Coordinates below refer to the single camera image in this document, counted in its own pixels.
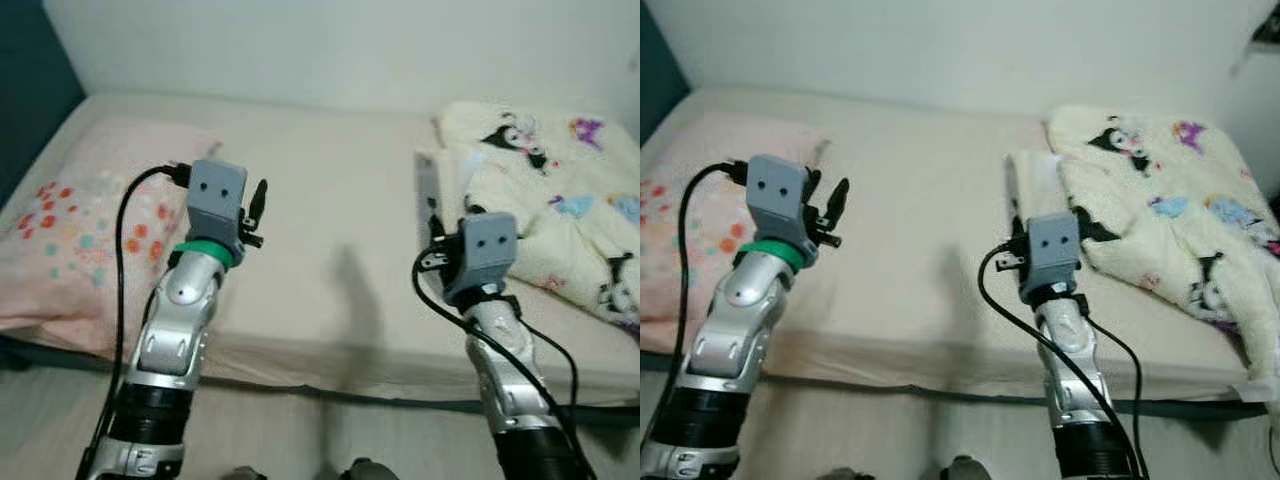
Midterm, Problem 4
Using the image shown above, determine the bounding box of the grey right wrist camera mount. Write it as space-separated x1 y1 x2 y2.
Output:
1018 212 1081 301
443 212 519 306

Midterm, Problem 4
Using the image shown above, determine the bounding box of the dark teal bed frame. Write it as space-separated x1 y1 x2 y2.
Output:
0 0 641 429
640 0 1280 421

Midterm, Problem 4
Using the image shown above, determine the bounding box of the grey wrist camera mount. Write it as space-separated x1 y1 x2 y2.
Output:
745 155 813 251
185 158 248 251
443 212 519 306
1018 212 1081 301

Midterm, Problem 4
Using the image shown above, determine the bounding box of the white paperback book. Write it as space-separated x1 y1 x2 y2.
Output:
1005 150 1066 246
413 148 471 263

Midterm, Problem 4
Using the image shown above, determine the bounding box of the beige sheeted mattress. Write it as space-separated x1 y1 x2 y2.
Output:
640 85 1280 401
0 92 641 406

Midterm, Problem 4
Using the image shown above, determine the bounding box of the grey robot right leg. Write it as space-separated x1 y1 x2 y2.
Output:
945 455 1006 480
338 457 401 480

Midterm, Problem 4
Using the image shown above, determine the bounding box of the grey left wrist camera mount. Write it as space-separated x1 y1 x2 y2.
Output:
185 158 248 251
745 155 813 251

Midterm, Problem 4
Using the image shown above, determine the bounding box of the pink dotted pillow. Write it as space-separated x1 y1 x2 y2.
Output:
640 110 831 353
0 115 226 359

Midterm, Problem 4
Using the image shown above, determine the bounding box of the cream cartoon print comforter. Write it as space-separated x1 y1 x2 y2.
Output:
1045 103 1280 401
435 100 641 336

